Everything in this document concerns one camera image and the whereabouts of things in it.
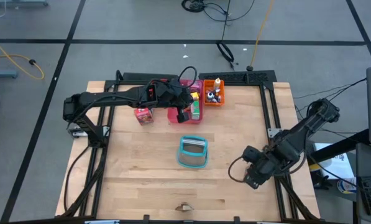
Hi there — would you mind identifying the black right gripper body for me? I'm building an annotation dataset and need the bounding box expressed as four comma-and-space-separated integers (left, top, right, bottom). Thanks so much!
242, 145, 281, 180

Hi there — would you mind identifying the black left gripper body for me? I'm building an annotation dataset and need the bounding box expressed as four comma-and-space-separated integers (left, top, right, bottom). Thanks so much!
160, 81, 195, 109

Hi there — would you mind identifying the green small carton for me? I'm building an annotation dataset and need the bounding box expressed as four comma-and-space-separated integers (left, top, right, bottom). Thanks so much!
190, 100, 201, 121

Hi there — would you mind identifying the pink plastic tray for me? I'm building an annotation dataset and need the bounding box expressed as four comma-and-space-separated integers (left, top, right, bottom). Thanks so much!
167, 78, 204, 125

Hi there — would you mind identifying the red plastic basket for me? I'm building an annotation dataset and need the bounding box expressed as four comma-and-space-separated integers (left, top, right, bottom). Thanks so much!
147, 78, 173, 106

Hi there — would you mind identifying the red small carton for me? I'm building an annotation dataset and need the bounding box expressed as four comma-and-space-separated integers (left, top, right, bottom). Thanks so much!
134, 107, 155, 126

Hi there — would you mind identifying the orange plastic basket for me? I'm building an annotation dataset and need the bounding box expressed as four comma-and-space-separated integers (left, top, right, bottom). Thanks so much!
203, 78, 226, 107

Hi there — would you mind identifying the black flat plate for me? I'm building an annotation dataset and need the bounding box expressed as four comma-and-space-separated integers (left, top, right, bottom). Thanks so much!
122, 72, 180, 82

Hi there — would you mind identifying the teal-rimmed metal mesh holder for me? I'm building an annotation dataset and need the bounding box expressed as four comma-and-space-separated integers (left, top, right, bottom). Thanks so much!
176, 134, 209, 169

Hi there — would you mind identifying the black perforated plate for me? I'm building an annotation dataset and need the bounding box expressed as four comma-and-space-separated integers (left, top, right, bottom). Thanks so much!
198, 70, 278, 84

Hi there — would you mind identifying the white paper sheet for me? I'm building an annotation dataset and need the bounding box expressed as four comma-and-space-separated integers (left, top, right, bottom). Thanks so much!
309, 142, 356, 180

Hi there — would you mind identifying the black support bar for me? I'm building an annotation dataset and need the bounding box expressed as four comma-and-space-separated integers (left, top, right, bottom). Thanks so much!
309, 128, 370, 163

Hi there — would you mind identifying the grey trolley base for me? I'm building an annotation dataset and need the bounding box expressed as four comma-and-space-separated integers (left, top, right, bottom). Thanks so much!
0, 69, 19, 79
0, 0, 49, 8

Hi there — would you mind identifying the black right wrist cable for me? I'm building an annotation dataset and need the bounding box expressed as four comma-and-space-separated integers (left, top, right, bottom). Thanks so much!
227, 155, 248, 184

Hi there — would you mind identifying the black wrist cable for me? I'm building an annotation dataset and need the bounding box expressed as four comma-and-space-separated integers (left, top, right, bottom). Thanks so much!
178, 65, 198, 91
227, 155, 248, 184

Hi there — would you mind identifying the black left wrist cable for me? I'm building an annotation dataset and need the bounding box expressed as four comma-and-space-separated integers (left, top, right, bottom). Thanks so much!
178, 65, 198, 91

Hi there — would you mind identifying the black metal table frame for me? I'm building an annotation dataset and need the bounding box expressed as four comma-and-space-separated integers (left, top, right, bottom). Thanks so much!
60, 79, 321, 222

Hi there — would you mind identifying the black looped floor cable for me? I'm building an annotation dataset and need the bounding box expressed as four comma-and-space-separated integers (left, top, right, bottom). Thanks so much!
216, 0, 236, 71

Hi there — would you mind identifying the yellow cable with black plug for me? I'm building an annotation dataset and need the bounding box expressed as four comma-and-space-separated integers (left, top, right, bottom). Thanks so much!
249, 0, 275, 72

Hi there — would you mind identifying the black coiled floor cable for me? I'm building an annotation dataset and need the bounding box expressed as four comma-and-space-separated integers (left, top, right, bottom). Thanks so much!
181, 0, 256, 22

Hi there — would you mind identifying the yellow looped floor cable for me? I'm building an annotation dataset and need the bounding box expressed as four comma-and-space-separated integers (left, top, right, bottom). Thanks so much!
0, 32, 45, 80

